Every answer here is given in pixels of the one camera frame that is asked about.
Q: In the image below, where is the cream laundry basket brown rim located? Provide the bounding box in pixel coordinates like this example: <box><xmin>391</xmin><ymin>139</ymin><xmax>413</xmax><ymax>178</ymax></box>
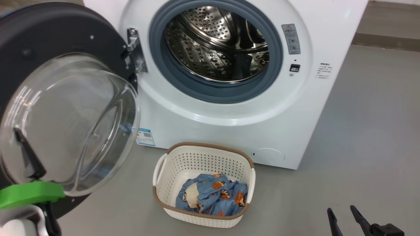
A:
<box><xmin>152</xmin><ymin>142</ymin><xmax>256</xmax><ymax>228</ymax></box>

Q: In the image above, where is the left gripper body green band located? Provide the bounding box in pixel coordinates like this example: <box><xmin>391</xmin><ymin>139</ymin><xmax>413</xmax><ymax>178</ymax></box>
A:
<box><xmin>0</xmin><ymin>180</ymin><xmax>66</xmax><ymax>236</ymax></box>

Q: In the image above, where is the round white filter cover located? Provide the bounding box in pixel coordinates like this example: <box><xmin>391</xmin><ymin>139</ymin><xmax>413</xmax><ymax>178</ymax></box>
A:
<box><xmin>252</xmin><ymin>147</ymin><xmax>285</xmax><ymax>164</ymax></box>

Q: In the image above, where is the stainless steel washing machine drum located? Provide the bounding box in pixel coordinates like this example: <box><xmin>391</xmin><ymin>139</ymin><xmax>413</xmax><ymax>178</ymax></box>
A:
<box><xmin>163</xmin><ymin>5</ymin><xmax>270</xmax><ymax>84</ymax></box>

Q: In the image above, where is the grey warning sticker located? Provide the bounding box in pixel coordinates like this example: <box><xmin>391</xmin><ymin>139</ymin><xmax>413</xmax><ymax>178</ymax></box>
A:
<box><xmin>282</xmin><ymin>24</ymin><xmax>301</xmax><ymax>55</ymax></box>

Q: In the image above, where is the black round glass washer door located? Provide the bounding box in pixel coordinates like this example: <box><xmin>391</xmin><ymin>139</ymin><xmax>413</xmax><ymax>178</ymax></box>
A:
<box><xmin>0</xmin><ymin>2</ymin><xmax>141</xmax><ymax>220</ymax></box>

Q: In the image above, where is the blue energy label sticker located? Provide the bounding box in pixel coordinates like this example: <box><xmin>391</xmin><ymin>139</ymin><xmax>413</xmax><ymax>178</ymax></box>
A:
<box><xmin>136</xmin><ymin>127</ymin><xmax>156</xmax><ymax>147</ymax></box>

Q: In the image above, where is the blue cartoon print garment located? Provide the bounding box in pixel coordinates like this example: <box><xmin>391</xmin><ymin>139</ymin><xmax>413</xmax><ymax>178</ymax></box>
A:
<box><xmin>176</xmin><ymin>173</ymin><xmax>248</xmax><ymax>217</ymax></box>

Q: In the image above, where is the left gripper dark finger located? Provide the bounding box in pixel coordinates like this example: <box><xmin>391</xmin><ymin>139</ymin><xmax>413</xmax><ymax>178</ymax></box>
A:
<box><xmin>13</xmin><ymin>128</ymin><xmax>47</xmax><ymax>180</ymax></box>

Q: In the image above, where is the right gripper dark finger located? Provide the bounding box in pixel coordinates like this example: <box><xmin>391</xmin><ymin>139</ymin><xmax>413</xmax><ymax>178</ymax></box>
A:
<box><xmin>327</xmin><ymin>207</ymin><xmax>344</xmax><ymax>236</ymax></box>
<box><xmin>350</xmin><ymin>205</ymin><xmax>375</xmax><ymax>236</ymax></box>

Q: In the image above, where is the white front-load washing machine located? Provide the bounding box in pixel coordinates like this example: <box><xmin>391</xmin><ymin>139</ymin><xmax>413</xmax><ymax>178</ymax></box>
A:
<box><xmin>84</xmin><ymin>0</ymin><xmax>369</xmax><ymax>170</ymax></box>

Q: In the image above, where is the metal door hinge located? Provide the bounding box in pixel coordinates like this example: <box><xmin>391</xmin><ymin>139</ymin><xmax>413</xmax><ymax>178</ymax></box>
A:
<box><xmin>126</xmin><ymin>28</ymin><xmax>148</xmax><ymax>74</ymax></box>

